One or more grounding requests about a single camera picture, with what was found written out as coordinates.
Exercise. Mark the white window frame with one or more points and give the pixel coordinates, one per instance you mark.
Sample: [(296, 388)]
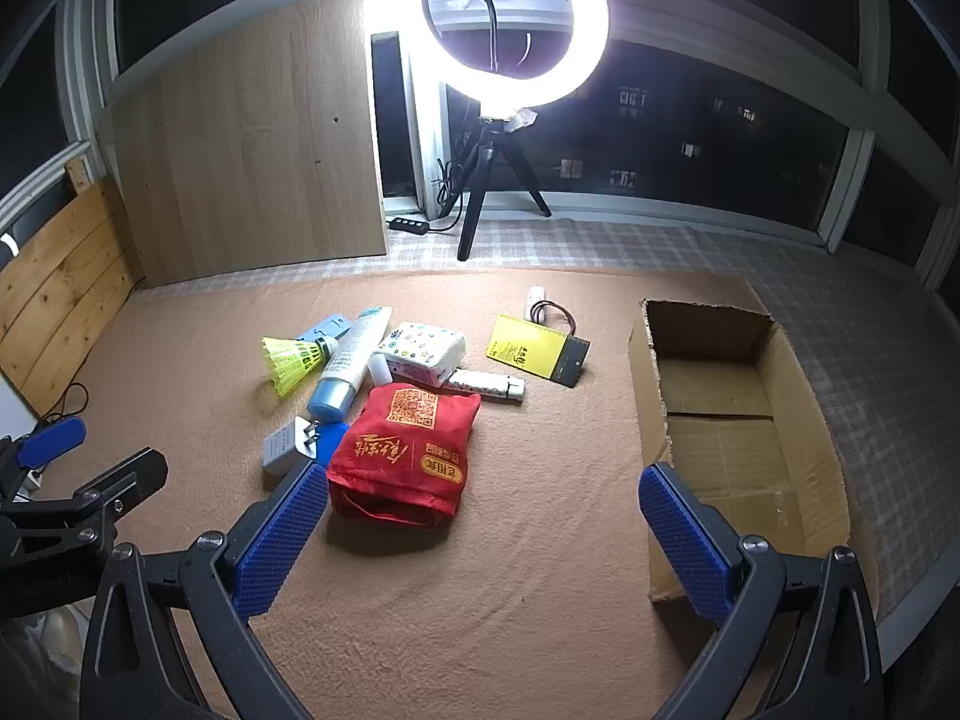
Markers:
[(855, 165)]

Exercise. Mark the blue round disc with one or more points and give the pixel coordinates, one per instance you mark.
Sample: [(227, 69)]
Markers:
[(330, 442)]

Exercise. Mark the small white cap piece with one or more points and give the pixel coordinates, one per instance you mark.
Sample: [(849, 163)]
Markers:
[(379, 371)]

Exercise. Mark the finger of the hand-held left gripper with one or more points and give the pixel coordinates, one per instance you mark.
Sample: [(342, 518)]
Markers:
[(52, 441), (112, 484)]

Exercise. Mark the wooden slat panel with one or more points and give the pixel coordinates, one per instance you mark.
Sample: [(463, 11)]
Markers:
[(60, 277)]

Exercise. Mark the black power strip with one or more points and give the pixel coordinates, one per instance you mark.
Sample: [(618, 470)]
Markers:
[(409, 223)]

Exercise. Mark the star print tissue pack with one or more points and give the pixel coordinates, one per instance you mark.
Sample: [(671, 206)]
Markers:
[(420, 349)]

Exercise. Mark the yellow ruler card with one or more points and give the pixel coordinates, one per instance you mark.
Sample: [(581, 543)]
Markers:
[(525, 349)]

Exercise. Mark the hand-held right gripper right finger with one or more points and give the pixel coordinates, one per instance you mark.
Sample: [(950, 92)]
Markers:
[(686, 540)]

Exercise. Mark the blue phone stand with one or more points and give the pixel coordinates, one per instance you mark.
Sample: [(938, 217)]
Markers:
[(330, 328)]

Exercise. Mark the red cloth bag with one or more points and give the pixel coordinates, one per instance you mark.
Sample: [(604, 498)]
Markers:
[(405, 450)]

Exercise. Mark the cardboard box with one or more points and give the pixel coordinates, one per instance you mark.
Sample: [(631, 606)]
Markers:
[(720, 390)]

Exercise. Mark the patterned lighter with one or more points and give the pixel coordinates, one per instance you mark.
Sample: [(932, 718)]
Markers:
[(487, 384)]

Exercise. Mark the grey charger adapter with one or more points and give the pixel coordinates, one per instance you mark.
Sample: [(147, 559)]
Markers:
[(281, 450)]

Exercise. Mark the white and blue lotion tube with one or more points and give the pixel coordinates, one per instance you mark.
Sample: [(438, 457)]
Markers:
[(349, 360)]

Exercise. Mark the checkered bed sheet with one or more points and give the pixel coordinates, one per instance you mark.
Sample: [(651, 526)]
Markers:
[(862, 330)]

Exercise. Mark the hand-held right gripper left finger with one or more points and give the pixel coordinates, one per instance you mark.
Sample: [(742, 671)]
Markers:
[(277, 532)]

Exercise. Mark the yellow shuttlecock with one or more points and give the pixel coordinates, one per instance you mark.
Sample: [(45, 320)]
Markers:
[(289, 364)]

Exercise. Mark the large wooden board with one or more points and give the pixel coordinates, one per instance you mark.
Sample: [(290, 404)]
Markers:
[(247, 150)]

